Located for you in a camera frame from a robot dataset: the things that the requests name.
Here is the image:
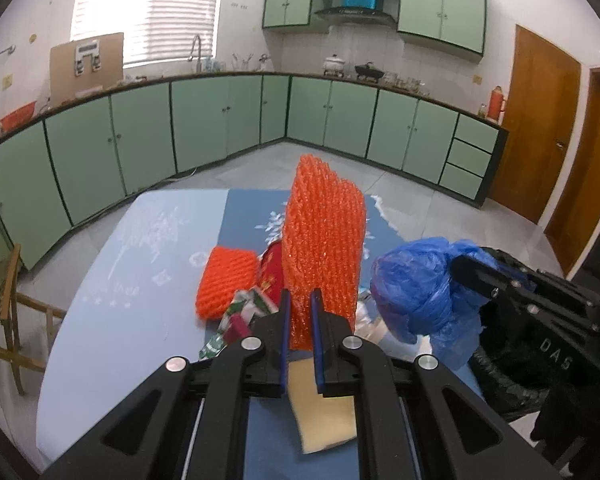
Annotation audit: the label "green white carton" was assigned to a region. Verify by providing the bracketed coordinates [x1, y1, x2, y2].
[198, 286, 278, 361]

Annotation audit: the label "window with white blinds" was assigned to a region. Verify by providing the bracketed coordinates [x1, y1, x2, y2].
[70, 0, 220, 66]

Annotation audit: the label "wall towel rail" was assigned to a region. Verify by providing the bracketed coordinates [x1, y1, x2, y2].
[0, 44, 17, 57]

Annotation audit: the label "blue plastic bag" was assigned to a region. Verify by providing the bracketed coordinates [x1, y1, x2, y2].
[370, 237, 498, 370]

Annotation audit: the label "orange red thermos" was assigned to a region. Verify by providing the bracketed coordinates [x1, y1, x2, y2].
[486, 86, 506, 122]

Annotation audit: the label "red fabric pouch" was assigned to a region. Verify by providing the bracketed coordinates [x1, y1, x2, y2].
[257, 240, 285, 306]

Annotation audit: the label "red plastic basin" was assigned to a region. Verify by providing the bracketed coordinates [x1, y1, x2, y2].
[0, 101, 36, 133]

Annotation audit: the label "black trash bag bin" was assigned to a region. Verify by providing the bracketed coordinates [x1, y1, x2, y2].
[468, 300, 586, 422]

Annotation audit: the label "chrome kitchen faucet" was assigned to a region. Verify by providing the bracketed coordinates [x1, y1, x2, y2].
[188, 35, 202, 74]

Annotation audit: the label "wooden chair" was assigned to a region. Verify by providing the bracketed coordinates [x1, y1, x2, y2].
[0, 244, 67, 396]

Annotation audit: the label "black wok pan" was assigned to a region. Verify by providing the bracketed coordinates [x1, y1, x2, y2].
[354, 63, 385, 84]

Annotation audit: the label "brown wooden door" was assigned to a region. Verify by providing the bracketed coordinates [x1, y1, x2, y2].
[489, 25, 582, 223]

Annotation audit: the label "yellow foam sponge block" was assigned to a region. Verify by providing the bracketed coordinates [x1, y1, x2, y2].
[288, 359, 356, 454]

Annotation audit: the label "white cooking pot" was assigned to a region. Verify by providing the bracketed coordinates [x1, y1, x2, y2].
[323, 54, 346, 78]

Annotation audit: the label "black range hood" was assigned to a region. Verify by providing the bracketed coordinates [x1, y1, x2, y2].
[315, 6, 396, 29]

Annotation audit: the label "flat orange foam net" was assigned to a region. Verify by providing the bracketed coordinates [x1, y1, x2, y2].
[195, 246, 260, 320]

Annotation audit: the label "green lower kitchen cabinets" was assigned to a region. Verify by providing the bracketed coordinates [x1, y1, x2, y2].
[0, 74, 507, 268]

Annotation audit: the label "blue patterned tablecloth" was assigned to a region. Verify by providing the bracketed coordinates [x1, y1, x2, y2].
[36, 189, 404, 479]

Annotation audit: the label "brown cardboard box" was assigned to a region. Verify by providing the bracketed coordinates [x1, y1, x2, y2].
[50, 32, 124, 107]

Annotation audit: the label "tall orange foam net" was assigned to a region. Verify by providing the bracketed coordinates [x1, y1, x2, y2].
[282, 154, 366, 351]

